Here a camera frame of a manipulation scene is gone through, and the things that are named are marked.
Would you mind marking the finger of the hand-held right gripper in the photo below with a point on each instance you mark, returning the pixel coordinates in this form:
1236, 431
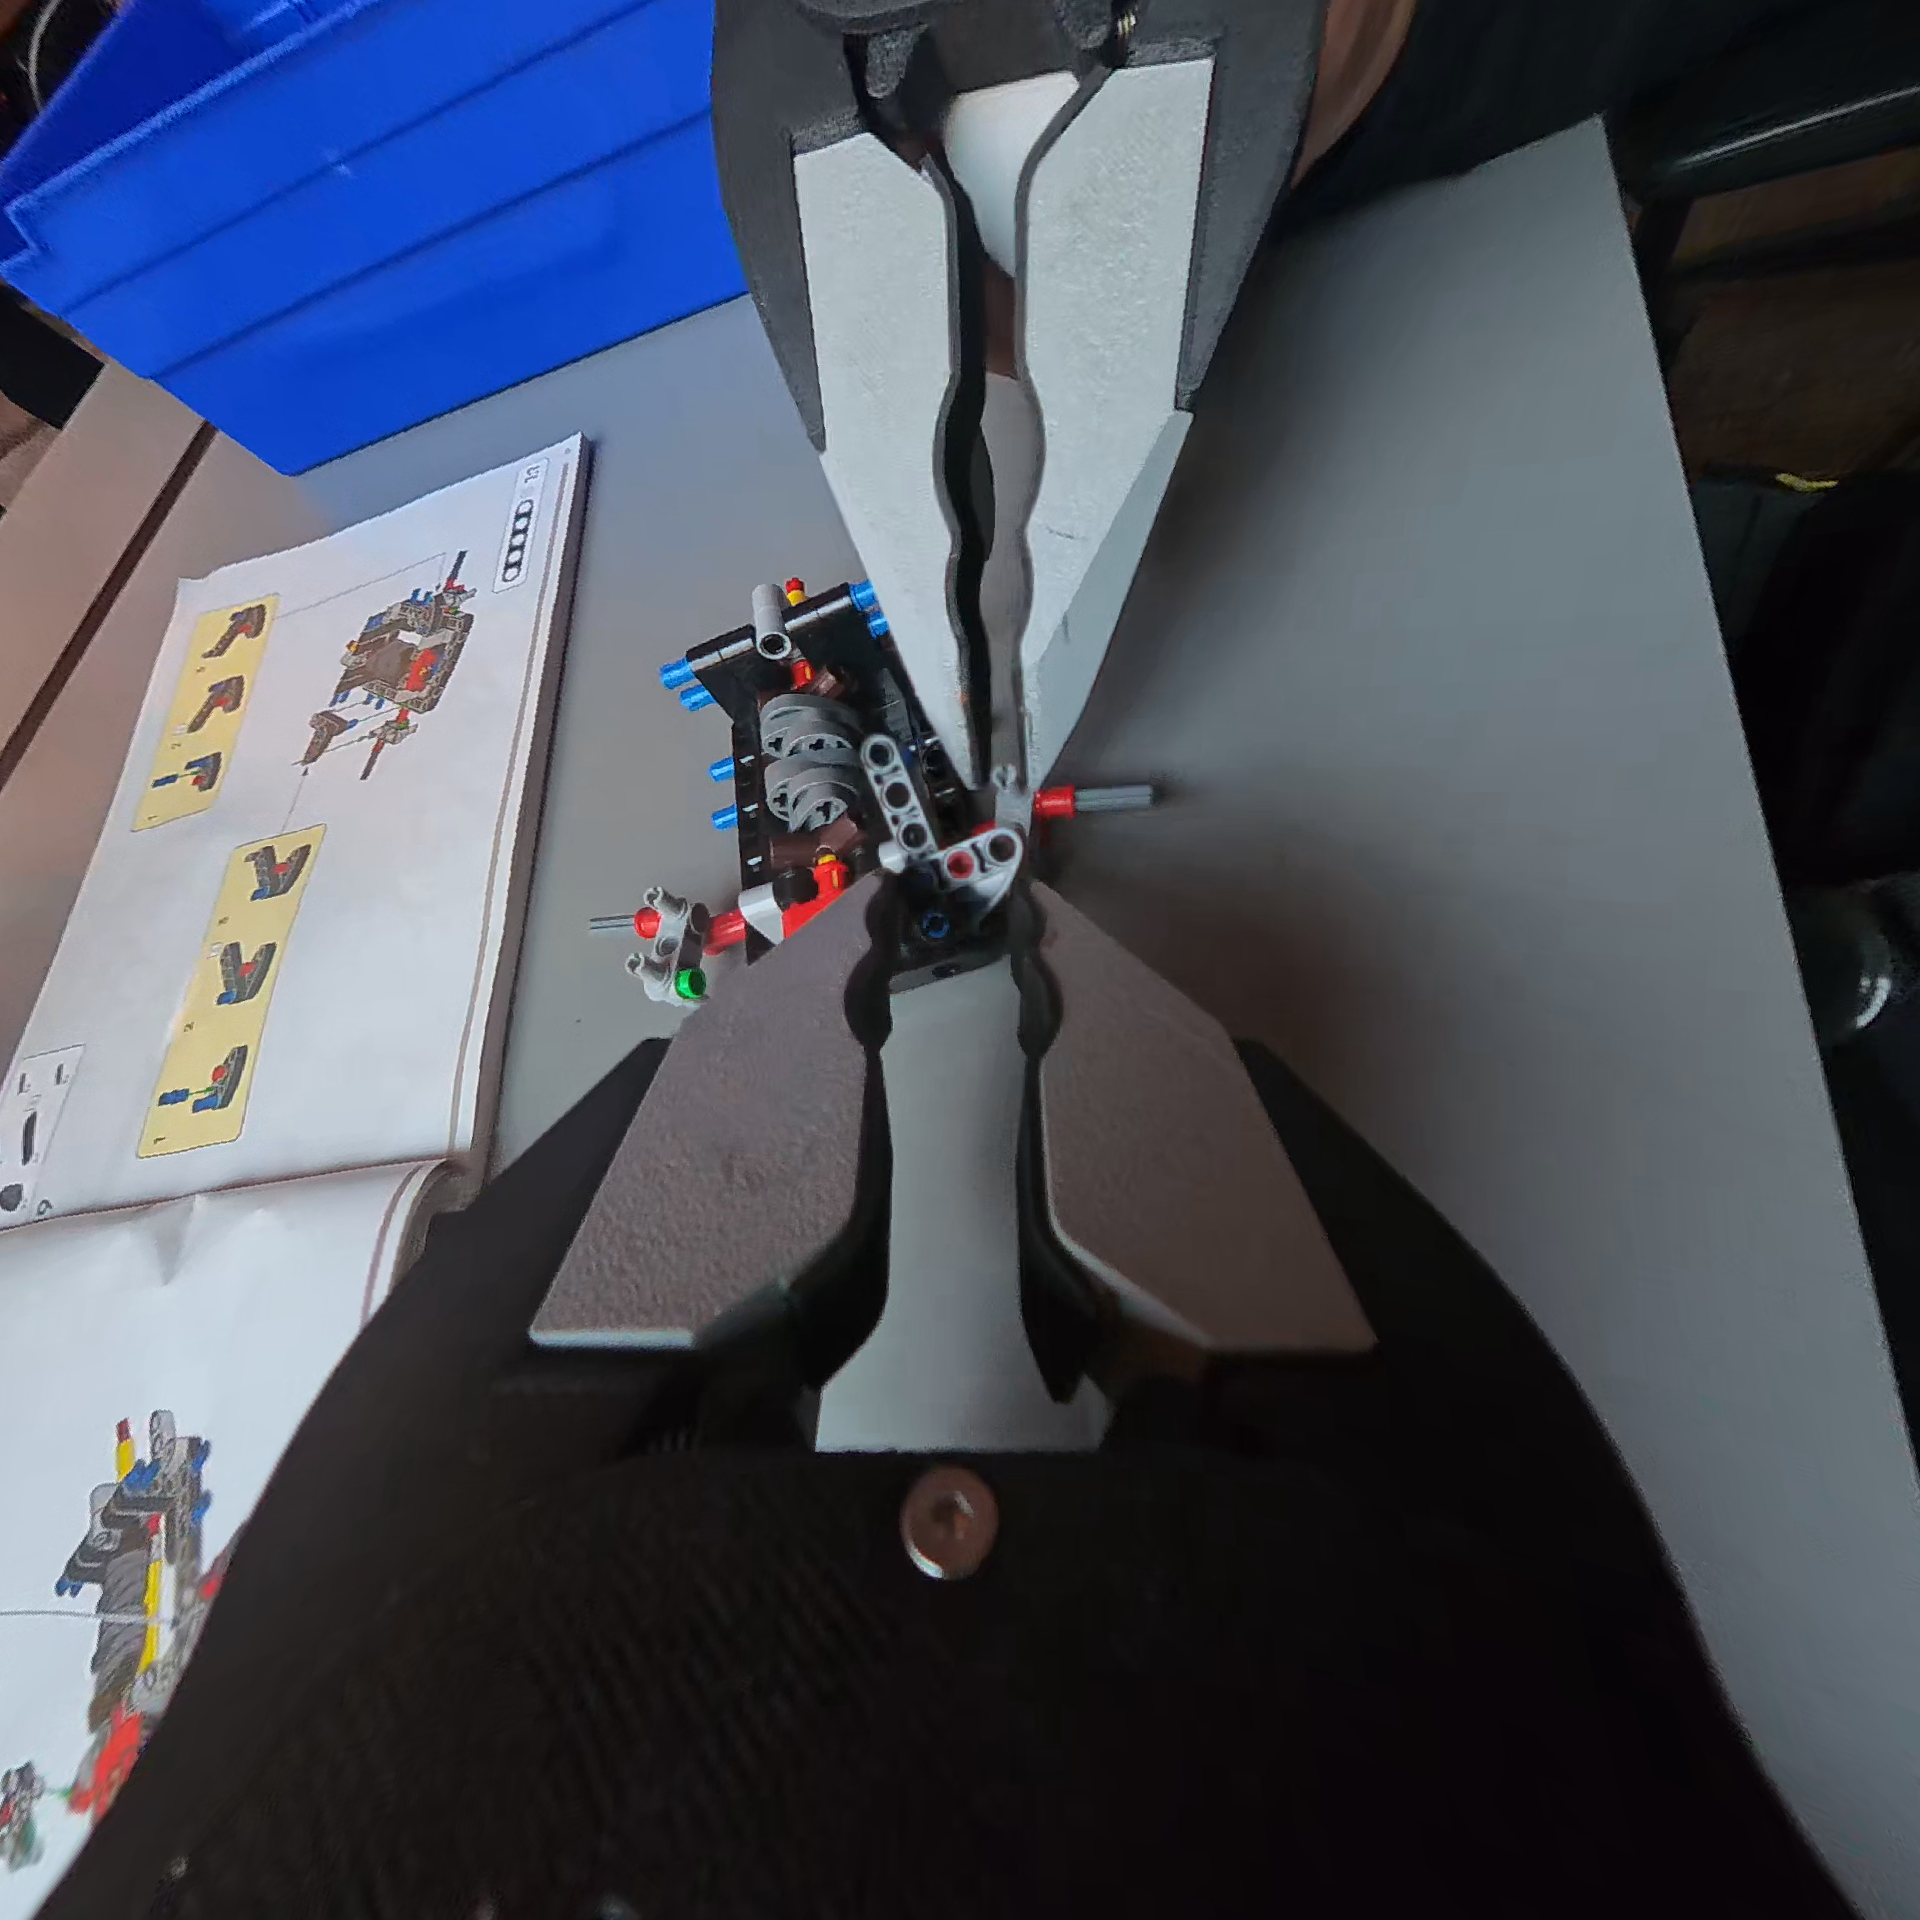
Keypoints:
879, 374
1110, 301

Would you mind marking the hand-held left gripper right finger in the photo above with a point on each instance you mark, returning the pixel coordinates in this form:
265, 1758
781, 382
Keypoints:
1201, 1200

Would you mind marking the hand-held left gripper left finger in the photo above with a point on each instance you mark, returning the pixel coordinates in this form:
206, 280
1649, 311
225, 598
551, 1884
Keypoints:
705, 1185

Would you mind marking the black lego frame assembly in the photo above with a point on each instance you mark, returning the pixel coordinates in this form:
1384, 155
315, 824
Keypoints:
810, 765

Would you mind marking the small black lego subassembly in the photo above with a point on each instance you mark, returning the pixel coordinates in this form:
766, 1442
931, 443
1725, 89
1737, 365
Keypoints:
960, 862

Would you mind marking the person's right forearm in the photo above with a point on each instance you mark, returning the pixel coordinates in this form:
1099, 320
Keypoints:
1574, 74

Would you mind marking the blue plastic bin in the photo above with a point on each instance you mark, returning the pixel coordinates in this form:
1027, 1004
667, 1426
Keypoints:
374, 194

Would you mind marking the white instruction booklet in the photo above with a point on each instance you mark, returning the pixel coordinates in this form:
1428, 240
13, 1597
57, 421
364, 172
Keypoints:
345, 824

